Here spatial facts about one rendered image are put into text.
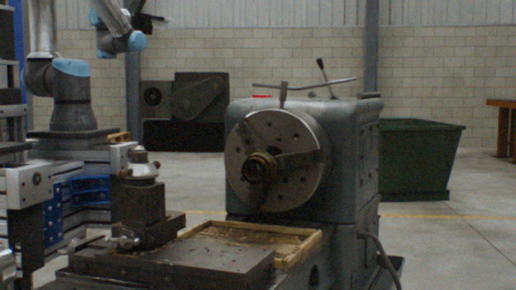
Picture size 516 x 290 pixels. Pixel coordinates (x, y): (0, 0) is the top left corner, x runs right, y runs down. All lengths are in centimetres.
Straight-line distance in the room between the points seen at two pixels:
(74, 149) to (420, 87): 1032
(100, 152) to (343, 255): 84
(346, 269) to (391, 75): 998
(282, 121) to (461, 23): 1053
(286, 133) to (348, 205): 32
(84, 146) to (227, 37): 998
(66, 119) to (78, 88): 11
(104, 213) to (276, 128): 62
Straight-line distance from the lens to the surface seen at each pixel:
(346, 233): 184
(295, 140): 166
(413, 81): 1180
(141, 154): 119
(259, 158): 156
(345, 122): 178
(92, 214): 190
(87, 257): 123
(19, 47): 658
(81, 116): 190
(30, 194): 144
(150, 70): 1205
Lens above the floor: 132
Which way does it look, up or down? 6 degrees down
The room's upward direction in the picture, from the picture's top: straight up
